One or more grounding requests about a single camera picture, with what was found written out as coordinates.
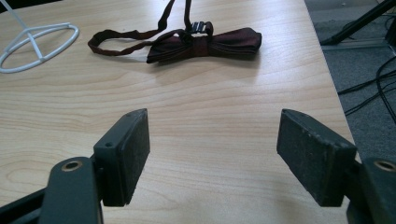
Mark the black stand leg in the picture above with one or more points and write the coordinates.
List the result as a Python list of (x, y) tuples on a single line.
[(358, 23)]

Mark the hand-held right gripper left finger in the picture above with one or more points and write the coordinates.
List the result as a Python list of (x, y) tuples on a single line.
[(124, 158)]

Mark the dark red bow tie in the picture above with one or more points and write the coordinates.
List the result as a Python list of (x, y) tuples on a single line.
[(202, 43)]

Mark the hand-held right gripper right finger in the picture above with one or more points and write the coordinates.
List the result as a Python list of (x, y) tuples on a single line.
[(314, 155)]

